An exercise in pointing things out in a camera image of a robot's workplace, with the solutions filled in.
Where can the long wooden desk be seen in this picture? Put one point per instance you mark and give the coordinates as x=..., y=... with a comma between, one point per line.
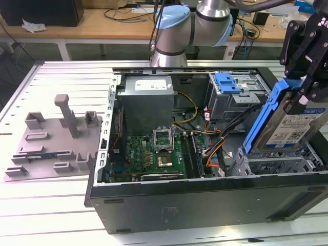
x=89, y=28

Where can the wide black equipment case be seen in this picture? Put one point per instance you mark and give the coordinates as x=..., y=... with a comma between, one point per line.
x=51, y=12

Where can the black bin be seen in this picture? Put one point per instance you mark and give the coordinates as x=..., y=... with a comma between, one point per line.
x=192, y=52

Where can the green motherboard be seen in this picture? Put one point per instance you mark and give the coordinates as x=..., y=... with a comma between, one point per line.
x=138, y=151

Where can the RAM stick with blue label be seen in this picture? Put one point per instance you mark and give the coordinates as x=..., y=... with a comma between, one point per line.
x=42, y=156

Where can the flat grey box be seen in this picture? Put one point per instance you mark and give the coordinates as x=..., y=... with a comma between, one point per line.
x=284, y=13

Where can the silver optical drive cage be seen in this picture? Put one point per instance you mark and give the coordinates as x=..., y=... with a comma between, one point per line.
x=220, y=107

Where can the grey plastic parts rack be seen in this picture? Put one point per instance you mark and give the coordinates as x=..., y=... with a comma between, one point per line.
x=51, y=151

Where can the black graphics card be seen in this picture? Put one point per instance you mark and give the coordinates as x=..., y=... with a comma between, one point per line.
x=161, y=176

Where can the blue drive cage latch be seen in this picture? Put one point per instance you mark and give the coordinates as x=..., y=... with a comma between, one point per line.
x=225, y=87

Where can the grey power supply unit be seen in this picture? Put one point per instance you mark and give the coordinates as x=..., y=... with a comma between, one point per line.
x=143, y=110

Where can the crumpled white paper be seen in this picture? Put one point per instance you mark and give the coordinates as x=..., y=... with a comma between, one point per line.
x=33, y=25

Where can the white barcode sticker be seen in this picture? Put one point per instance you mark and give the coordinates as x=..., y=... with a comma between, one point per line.
x=230, y=53

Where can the CPU socket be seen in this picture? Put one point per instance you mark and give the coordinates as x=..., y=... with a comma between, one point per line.
x=165, y=161

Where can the hard disk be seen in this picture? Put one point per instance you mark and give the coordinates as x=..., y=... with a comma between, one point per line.
x=289, y=128

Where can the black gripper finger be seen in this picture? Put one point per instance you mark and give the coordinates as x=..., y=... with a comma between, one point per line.
x=317, y=77
x=290, y=51

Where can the small black box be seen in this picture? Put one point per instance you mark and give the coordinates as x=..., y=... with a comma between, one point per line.
x=260, y=19

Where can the clear plastic bag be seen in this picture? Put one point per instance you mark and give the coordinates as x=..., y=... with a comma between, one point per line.
x=284, y=19

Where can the black RAM slot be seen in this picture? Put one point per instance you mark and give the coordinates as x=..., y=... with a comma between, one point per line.
x=186, y=153
x=197, y=153

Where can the black open PC case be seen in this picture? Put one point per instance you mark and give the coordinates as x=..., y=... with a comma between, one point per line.
x=179, y=205

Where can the blue cardboard box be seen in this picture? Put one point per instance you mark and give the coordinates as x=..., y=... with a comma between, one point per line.
x=305, y=5

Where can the silver disk bay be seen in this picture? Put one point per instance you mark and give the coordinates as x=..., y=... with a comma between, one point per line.
x=276, y=161

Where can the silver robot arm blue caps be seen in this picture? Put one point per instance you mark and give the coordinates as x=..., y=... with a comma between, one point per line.
x=174, y=33

